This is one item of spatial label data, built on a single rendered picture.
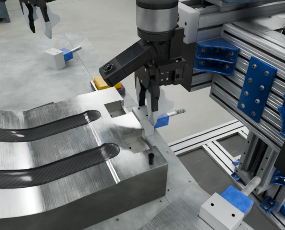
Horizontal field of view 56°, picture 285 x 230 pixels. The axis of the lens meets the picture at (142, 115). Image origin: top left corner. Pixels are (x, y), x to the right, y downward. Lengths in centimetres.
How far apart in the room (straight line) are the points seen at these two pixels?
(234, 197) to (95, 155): 24
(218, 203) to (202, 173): 92
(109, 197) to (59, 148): 13
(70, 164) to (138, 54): 23
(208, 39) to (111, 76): 44
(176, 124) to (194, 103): 30
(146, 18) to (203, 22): 37
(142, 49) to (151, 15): 7
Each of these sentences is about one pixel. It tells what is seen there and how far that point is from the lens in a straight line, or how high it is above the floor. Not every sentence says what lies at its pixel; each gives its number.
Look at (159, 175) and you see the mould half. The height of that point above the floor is 87.
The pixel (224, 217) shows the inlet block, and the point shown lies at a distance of 41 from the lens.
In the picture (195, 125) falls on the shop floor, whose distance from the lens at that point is 192.
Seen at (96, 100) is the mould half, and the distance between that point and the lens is 59.
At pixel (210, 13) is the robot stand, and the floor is 98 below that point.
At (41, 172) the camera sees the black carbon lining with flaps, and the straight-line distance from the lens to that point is 48.
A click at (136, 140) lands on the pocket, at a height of 87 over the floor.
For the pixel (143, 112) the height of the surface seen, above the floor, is 85.
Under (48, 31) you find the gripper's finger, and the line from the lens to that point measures 84.
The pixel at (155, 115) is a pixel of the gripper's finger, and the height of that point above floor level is 87.
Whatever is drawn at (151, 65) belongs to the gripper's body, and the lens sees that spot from 52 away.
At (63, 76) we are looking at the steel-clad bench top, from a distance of 88.
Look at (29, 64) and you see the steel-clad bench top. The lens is 99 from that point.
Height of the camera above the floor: 123
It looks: 38 degrees down
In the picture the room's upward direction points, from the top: straight up
